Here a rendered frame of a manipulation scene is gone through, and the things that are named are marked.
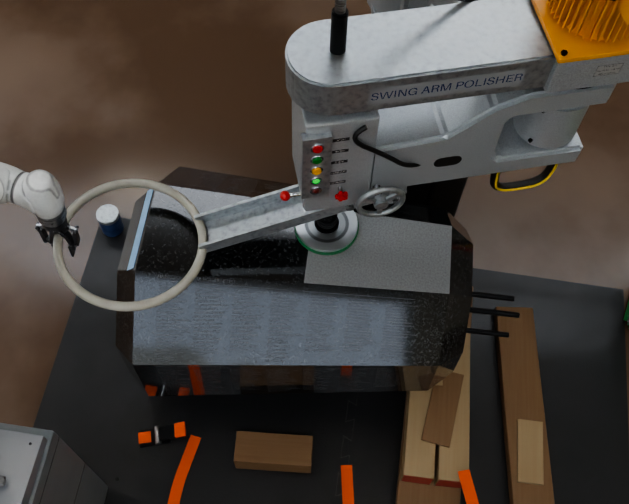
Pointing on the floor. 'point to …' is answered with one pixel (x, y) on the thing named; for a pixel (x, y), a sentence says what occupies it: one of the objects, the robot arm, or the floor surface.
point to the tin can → (110, 220)
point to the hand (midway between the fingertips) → (64, 247)
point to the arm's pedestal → (60, 472)
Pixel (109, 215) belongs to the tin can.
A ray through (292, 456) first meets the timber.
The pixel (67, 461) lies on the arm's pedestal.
